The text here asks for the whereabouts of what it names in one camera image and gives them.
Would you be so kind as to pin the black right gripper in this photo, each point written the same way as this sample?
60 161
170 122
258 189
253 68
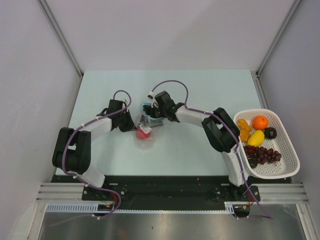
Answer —
149 110

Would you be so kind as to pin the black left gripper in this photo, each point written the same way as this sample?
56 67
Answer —
130 126

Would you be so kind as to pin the clear zip top bag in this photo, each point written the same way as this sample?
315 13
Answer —
157 125

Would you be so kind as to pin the brown fake bread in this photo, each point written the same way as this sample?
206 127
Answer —
245 130

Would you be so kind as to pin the orange fake fruit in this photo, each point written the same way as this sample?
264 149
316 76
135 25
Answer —
260 122

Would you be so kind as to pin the yellow fake lemon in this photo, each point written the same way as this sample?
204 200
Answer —
256 139

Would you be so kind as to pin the dark purple fake grapes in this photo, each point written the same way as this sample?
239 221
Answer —
262 154

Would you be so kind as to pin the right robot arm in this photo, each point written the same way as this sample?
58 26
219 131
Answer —
220 130

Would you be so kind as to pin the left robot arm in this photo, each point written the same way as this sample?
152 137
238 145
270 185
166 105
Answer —
73 149

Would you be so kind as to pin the red fake apple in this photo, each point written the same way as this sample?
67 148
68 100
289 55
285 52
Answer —
143 133

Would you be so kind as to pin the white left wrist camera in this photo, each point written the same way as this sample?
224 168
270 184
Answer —
125 101

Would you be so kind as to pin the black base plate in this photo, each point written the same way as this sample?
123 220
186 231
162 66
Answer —
172 205

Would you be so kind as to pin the aluminium rail frame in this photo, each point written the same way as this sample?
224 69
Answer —
266 193

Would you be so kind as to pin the white slotted cable duct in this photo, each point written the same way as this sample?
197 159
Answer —
79 207

